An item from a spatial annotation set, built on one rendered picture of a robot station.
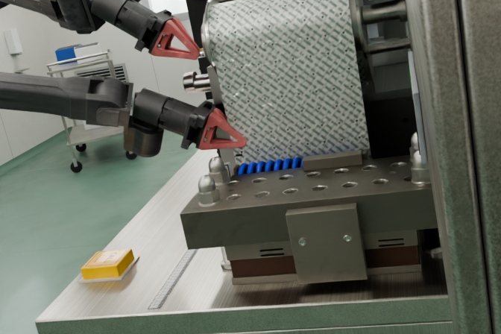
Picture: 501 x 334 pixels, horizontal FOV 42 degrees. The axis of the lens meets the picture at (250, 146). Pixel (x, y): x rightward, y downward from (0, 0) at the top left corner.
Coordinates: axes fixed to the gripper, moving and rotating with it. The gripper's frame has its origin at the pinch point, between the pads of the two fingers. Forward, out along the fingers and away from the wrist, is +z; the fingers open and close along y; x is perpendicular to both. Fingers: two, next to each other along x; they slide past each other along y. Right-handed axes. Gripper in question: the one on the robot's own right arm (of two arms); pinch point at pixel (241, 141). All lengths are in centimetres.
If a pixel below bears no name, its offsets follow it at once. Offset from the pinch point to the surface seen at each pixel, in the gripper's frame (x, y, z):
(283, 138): 3.4, 0.3, 6.7
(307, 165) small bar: 2.5, 6.4, 12.1
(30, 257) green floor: -193, -206, -119
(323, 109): 10.6, 0.3, 11.2
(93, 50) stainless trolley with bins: -123, -408, -191
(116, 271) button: -25.1, 13.5, -11.7
